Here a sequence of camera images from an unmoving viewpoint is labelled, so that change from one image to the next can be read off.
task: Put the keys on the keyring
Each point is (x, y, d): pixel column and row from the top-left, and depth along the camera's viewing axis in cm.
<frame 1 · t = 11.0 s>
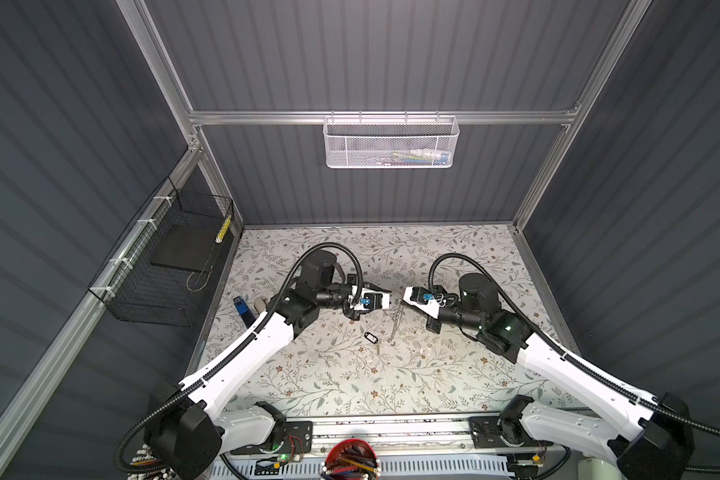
left hand: (388, 288, 71), fingers open
right hand: (408, 300, 72), fingers closed
grey strap metal keyring: (398, 311, 72), point 24 cm above the table
black tag key: (371, 338, 93), on the table
blue usb stick: (238, 303, 96), point 4 cm above the table

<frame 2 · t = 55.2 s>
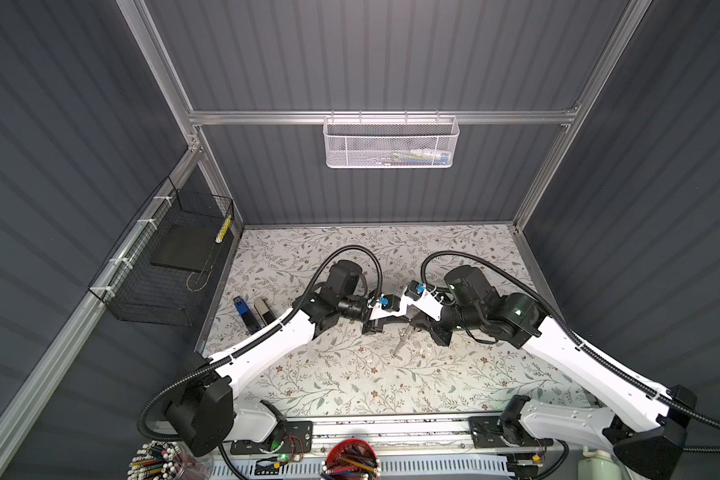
left hand: (407, 315, 71), fingers closed
right hand: (416, 321, 70), fingers closed
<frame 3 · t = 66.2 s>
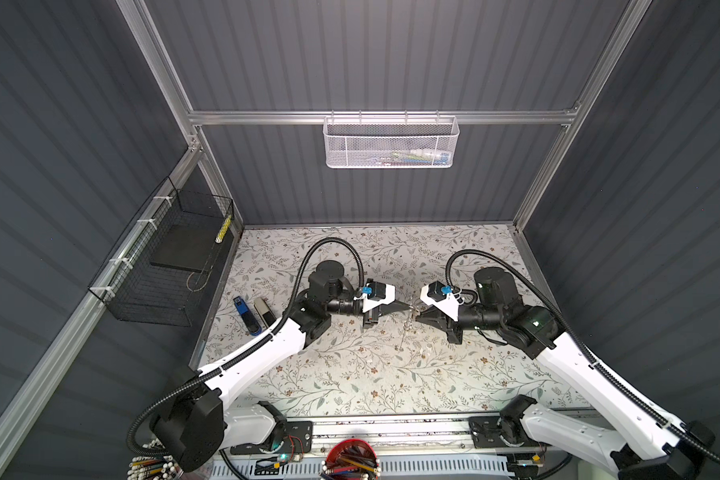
left hand: (408, 301, 67), fingers closed
right hand: (423, 317, 69), fingers closed
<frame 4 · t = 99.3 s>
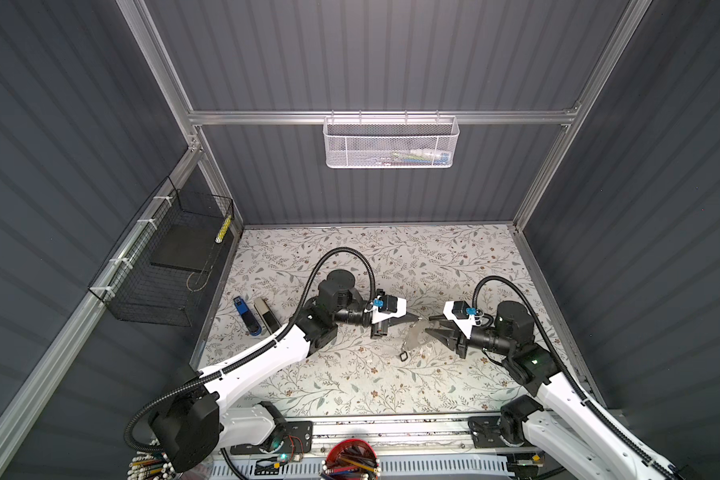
left hand: (418, 313, 66), fingers closed
right hand: (434, 325, 73), fingers open
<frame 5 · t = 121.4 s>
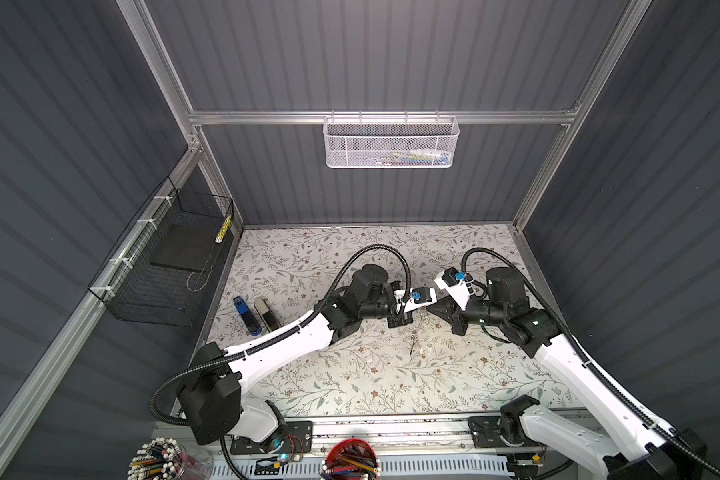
left hand: (426, 298, 72), fingers closed
right hand: (433, 308, 73), fingers closed
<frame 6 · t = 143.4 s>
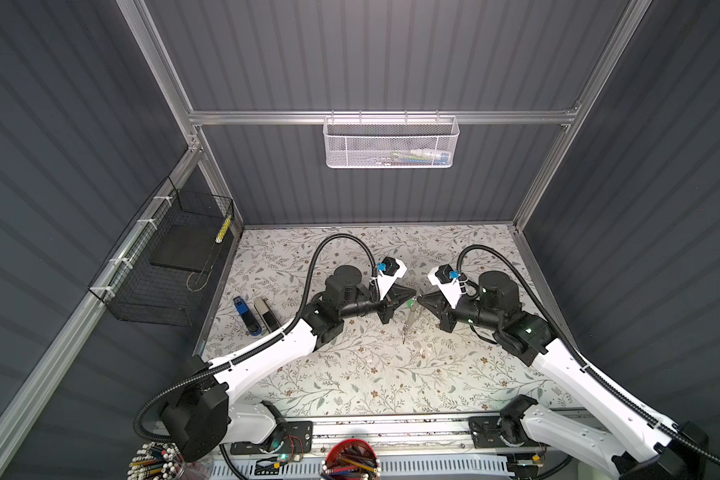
left hand: (413, 289, 71), fingers closed
right hand: (424, 300, 71), fingers closed
grey strap metal keyring: (412, 305, 72), point 24 cm above the table
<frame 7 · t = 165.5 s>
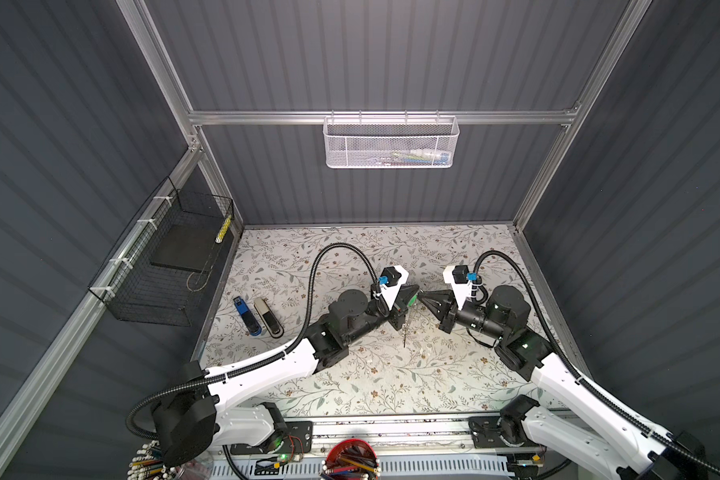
left hand: (416, 284, 68), fingers closed
right hand: (423, 299, 69), fingers closed
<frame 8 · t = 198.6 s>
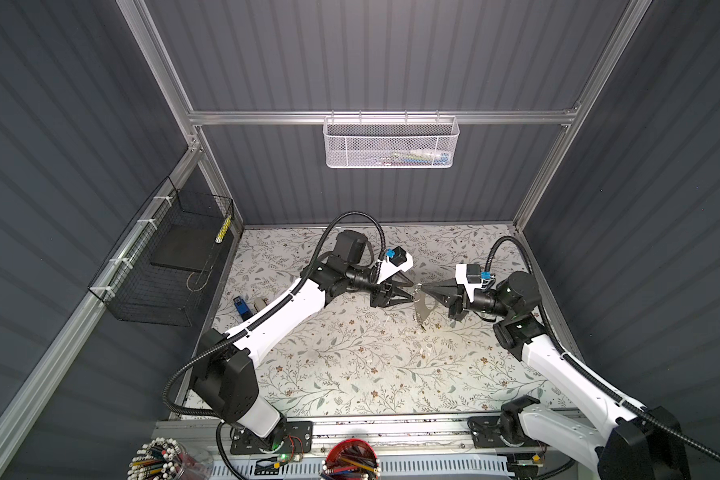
left hand: (413, 290, 72), fingers open
right hand: (427, 291, 66), fingers closed
grey strap metal keyring: (422, 310, 73), point 23 cm above the table
